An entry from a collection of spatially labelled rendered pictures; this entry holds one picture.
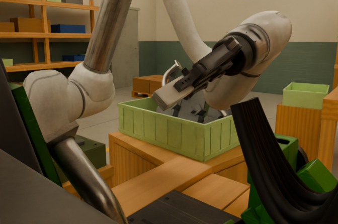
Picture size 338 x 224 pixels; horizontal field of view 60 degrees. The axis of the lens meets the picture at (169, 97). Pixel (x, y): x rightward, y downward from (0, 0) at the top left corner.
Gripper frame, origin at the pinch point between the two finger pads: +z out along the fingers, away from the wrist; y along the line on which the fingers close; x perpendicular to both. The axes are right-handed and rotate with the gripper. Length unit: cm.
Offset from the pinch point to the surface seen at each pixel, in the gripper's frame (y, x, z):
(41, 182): 15.5, 4.4, 26.5
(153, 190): -43.5, 9.5, -10.1
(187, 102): -84, -13, -82
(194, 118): -79, -3, -74
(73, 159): 1.5, 0.8, 19.1
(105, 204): 1.2, 6.7, 19.2
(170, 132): -78, -4, -54
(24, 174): 14.4, 3.2, 26.6
